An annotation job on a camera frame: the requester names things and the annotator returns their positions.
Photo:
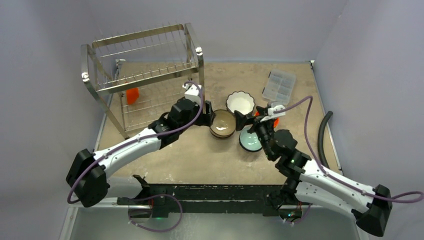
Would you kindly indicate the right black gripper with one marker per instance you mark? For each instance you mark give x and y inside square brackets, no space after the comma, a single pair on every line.
[250,120]

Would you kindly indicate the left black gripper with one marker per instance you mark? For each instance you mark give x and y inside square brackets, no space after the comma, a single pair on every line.
[205,119]

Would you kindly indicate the white fluted bowl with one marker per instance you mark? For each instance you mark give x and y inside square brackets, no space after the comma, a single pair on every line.
[240,101]

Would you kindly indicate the brown speckled bowl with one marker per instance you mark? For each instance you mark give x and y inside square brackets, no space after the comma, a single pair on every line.
[224,122]

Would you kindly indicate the pale green bowl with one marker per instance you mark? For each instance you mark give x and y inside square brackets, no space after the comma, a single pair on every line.
[249,141]

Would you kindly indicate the red-orange bowl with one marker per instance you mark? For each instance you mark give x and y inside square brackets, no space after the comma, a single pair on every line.
[275,120]
[132,95]

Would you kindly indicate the metal two-tier dish rack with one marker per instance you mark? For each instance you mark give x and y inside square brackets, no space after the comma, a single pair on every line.
[156,60]

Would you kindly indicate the teal blue bowl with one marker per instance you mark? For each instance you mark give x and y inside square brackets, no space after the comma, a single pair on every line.
[220,136]

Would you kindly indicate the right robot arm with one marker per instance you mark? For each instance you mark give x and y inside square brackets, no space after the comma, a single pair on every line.
[310,182]

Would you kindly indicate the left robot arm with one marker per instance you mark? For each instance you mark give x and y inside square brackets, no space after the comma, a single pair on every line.
[89,172]

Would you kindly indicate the clear plastic organizer box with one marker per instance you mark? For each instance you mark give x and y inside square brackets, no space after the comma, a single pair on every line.
[279,86]

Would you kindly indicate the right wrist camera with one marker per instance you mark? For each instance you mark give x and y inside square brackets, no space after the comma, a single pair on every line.
[273,110]

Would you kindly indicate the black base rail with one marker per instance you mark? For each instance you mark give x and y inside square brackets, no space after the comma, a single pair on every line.
[266,200]

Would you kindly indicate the aluminium frame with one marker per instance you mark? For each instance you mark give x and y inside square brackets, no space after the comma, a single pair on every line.
[305,193]

